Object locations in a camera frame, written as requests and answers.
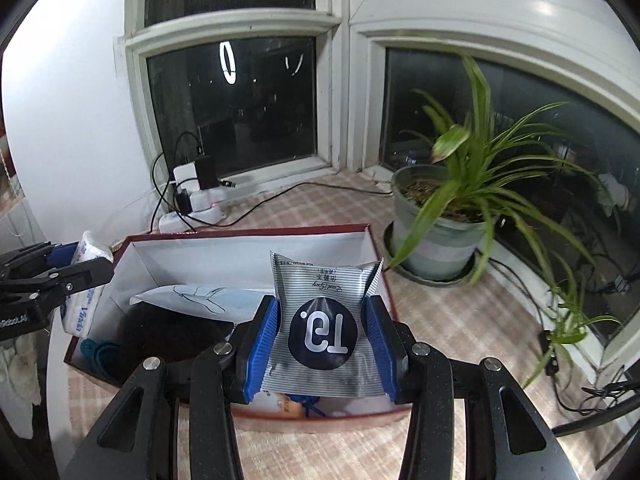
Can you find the black tripod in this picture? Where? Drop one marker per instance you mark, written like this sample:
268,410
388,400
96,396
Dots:
600,417

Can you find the beige checkered blanket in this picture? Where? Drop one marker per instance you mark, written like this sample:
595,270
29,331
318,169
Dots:
450,320

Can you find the grey striped sachet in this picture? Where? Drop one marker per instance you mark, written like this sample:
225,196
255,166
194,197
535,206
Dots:
325,330

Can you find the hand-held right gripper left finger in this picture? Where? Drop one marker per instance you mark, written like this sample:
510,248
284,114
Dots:
265,340

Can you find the blue cloth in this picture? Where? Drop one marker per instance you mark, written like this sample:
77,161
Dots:
97,350

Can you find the white charger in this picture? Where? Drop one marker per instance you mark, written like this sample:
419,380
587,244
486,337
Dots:
186,175

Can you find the black knit gloves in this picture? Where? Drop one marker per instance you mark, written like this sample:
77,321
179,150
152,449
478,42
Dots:
170,335

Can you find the blue face mask package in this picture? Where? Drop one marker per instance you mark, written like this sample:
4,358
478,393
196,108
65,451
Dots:
200,300

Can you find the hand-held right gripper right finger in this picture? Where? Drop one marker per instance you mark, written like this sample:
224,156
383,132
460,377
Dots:
377,345

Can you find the person's left hand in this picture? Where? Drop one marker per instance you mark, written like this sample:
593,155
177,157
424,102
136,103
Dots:
20,370

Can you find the black charger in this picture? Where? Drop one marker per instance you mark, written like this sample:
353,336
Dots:
206,172

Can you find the orange tissue pack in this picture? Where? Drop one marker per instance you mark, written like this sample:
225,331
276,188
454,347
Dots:
286,404

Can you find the potted spider plant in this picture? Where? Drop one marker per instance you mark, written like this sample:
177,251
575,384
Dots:
440,240

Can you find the dotted tissue pack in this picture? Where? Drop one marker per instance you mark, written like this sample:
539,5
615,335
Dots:
82,305

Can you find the red cardboard box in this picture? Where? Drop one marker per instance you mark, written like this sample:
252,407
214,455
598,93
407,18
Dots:
200,260

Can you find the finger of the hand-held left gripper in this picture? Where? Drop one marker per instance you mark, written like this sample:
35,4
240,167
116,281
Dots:
85,272
62,252

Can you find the black plug adapter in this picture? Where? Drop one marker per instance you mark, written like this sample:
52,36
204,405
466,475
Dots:
183,201

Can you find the white power strip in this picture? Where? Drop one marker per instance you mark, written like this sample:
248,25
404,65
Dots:
200,205

